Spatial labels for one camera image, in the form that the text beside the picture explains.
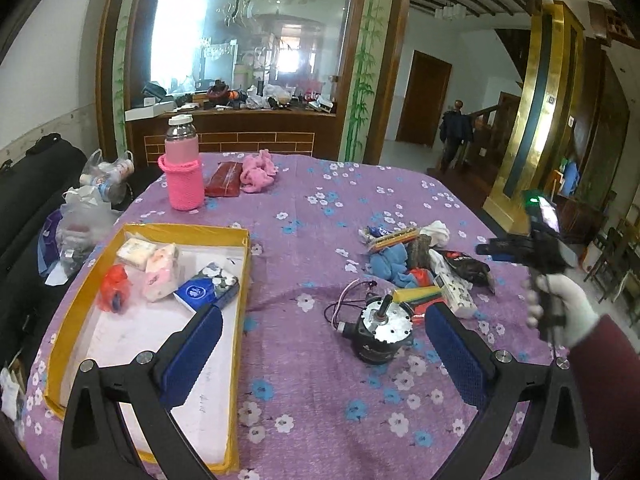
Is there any purple bag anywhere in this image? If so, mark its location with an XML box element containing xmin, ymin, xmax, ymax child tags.
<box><xmin>39</xmin><ymin>209</ymin><xmax>65</xmax><ymax>283</ymax></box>

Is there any striped packet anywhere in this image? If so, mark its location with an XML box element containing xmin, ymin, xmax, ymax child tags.
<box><xmin>371</xmin><ymin>229</ymin><xmax>419</xmax><ymax>254</ymax></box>

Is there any dark floral tissue pack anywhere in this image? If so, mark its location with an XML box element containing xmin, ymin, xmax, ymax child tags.
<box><xmin>192</xmin><ymin>265</ymin><xmax>241</xmax><ymax>307</ymax></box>

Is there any yellow cardboard box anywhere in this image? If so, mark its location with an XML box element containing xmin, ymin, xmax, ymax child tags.
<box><xmin>42</xmin><ymin>223</ymin><xmax>252</xmax><ymax>476</ymax></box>

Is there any red wallet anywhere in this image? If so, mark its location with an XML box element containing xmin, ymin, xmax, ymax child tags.
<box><xmin>205</xmin><ymin>161</ymin><xmax>246</xmax><ymax>198</ymax></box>

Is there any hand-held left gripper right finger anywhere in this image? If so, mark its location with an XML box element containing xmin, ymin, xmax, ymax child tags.
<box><xmin>424</xmin><ymin>302</ymin><xmax>593</xmax><ymax>480</ymax></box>

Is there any pink knit sleeve bottle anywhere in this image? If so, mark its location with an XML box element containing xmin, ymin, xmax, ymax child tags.
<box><xmin>158</xmin><ymin>115</ymin><xmax>206</xmax><ymax>211</ymax></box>

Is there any gold pillar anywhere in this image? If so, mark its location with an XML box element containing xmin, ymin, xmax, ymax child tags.
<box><xmin>482</xmin><ymin>2</ymin><xmax>586</xmax><ymax>237</ymax></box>

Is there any brown wooden door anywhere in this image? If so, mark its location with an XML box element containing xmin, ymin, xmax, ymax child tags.
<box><xmin>395</xmin><ymin>50</ymin><xmax>453</xmax><ymax>149</ymax></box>

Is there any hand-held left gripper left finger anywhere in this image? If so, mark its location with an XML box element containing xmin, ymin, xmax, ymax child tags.
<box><xmin>59</xmin><ymin>304</ymin><xmax>224</xmax><ymax>480</ymax></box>

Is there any pink floral tissue pack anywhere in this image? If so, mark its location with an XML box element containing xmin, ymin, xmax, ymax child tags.
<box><xmin>142</xmin><ymin>243</ymin><xmax>182</xmax><ymax>304</ymax></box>

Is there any white cloth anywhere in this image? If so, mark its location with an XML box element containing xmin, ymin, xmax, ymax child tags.
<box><xmin>429</xmin><ymin>249</ymin><xmax>453</xmax><ymax>276</ymax></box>

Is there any wooden chair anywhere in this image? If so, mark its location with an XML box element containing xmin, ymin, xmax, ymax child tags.
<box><xmin>582</xmin><ymin>220</ymin><xmax>640</xmax><ymax>302</ymax></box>

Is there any blue tissue pack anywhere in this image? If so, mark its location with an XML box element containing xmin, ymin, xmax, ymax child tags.
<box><xmin>173</xmin><ymin>280</ymin><xmax>221</xmax><ymax>314</ymax></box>

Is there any glass partition with wooden frame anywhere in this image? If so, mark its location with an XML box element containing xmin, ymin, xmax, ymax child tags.
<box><xmin>97</xmin><ymin>0</ymin><xmax>414</xmax><ymax>166</ymax></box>

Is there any cream tissue pack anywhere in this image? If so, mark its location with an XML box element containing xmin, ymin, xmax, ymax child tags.
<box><xmin>116</xmin><ymin>239</ymin><xmax>153</xmax><ymax>271</ymax></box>

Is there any person's right hand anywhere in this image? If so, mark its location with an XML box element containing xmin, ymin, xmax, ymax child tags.
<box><xmin>522</xmin><ymin>272</ymin><xmax>601</xmax><ymax>350</ymax></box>

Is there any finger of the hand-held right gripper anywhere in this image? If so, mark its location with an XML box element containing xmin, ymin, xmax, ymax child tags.
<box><xmin>475</xmin><ymin>238</ymin><xmax>534</xmax><ymax>264</ymax></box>

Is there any person's right forearm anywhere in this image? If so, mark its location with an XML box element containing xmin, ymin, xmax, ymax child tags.
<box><xmin>567</xmin><ymin>314</ymin><xmax>640</xmax><ymax>480</ymax></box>

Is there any blue cloth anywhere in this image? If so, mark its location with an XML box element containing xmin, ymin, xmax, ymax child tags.
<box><xmin>369</xmin><ymin>245</ymin><xmax>416</xmax><ymax>281</ymax></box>

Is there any red plastic item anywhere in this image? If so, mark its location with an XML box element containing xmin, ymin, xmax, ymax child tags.
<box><xmin>99</xmin><ymin>265</ymin><xmax>132</xmax><ymax>315</ymax></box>

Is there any wooden counter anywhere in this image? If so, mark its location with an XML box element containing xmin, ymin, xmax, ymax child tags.
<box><xmin>125</xmin><ymin>109</ymin><xmax>342</xmax><ymax>166</ymax></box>

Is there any black sofa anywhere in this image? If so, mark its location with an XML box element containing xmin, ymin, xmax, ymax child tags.
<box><xmin>0</xmin><ymin>132</ymin><xmax>90</xmax><ymax>361</ymax></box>

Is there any orange and blue sock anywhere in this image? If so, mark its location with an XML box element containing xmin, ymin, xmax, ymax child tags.
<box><xmin>402</xmin><ymin>267</ymin><xmax>434</xmax><ymax>291</ymax></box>

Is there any clear plastic bag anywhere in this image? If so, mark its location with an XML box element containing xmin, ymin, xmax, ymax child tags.
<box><xmin>80</xmin><ymin>150</ymin><xmax>136</xmax><ymax>202</ymax></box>

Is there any electric motor with wires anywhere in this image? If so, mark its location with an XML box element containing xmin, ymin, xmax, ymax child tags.
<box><xmin>324</xmin><ymin>280</ymin><xmax>418</xmax><ymax>365</ymax></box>

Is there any pink cloth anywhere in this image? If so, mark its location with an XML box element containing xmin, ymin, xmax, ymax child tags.
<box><xmin>240</xmin><ymin>150</ymin><xmax>279</xmax><ymax>195</ymax></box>

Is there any black snack packet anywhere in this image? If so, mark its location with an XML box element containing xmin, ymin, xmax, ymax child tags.
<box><xmin>440</xmin><ymin>249</ymin><xmax>493</xmax><ymax>289</ymax></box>

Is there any brown fuzzy cloth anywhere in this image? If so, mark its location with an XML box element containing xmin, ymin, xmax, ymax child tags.
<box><xmin>406</xmin><ymin>235</ymin><xmax>434</xmax><ymax>272</ymax></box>

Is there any white plastic bag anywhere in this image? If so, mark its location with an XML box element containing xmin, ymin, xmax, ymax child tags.
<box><xmin>57</xmin><ymin>187</ymin><xmax>124</xmax><ymax>267</ymax></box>

